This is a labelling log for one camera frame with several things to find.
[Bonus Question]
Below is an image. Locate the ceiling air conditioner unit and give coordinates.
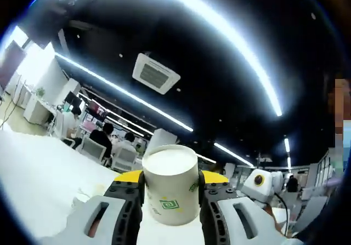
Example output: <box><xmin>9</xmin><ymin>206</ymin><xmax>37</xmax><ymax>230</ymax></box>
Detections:
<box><xmin>132</xmin><ymin>52</ymin><xmax>182</xmax><ymax>95</ymax></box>

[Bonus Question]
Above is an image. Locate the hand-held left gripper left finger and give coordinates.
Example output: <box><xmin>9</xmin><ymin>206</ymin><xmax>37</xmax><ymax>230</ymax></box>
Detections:
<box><xmin>41</xmin><ymin>170</ymin><xmax>145</xmax><ymax>245</ymax></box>

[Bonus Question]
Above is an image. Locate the person's right hand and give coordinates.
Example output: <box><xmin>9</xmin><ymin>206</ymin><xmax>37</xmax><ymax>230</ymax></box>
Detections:
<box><xmin>264</xmin><ymin>205</ymin><xmax>283</xmax><ymax>232</ymax></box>

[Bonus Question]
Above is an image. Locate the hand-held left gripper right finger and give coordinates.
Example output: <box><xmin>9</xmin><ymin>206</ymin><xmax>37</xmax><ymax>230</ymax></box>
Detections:
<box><xmin>199</xmin><ymin>170</ymin><xmax>304</xmax><ymax>245</ymax></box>

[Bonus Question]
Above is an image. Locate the white low cabinet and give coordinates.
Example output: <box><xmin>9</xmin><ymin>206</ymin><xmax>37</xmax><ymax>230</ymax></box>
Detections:
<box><xmin>23</xmin><ymin>93</ymin><xmax>55</xmax><ymax>125</ymax></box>

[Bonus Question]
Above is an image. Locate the wall screen with red picture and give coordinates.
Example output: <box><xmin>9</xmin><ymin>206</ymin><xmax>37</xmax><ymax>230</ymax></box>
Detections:
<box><xmin>87</xmin><ymin>101</ymin><xmax>109</xmax><ymax>119</ymax></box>

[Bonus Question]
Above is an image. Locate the white office chair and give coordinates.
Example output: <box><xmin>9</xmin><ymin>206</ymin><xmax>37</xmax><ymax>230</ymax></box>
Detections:
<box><xmin>81</xmin><ymin>136</ymin><xmax>107</xmax><ymax>163</ymax></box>
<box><xmin>112</xmin><ymin>147</ymin><xmax>137</xmax><ymax>173</ymax></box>

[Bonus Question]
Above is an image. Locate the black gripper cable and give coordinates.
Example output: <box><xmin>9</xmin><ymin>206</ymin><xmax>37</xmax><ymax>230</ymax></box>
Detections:
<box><xmin>273</xmin><ymin>191</ymin><xmax>290</xmax><ymax>236</ymax></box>

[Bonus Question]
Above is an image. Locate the grey office chair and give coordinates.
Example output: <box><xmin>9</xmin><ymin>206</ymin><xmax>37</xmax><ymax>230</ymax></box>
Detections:
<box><xmin>295</xmin><ymin>195</ymin><xmax>330</xmax><ymax>231</ymax></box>

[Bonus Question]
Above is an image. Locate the monitor with purple screen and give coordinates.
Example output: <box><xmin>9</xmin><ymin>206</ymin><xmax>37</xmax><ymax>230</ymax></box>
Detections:
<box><xmin>0</xmin><ymin>41</ymin><xmax>27</xmax><ymax>91</ymax></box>

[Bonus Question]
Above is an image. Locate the printed paper cup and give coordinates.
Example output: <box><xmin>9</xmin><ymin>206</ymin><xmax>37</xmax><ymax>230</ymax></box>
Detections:
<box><xmin>141</xmin><ymin>144</ymin><xmax>201</xmax><ymax>226</ymax></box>

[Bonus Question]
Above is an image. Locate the black monitor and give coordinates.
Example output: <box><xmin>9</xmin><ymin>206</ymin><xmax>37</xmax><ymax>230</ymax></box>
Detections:
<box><xmin>65</xmin><ymin>91</ymin><xmax>80</xmax><ymax>106</ymax></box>

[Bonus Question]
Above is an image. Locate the white table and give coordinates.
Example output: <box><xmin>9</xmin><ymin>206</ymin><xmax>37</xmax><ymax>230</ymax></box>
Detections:
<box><xmin>0</xmin><ymin>129</ymin><xmax>291</xmax><ymax>245</ymax></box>

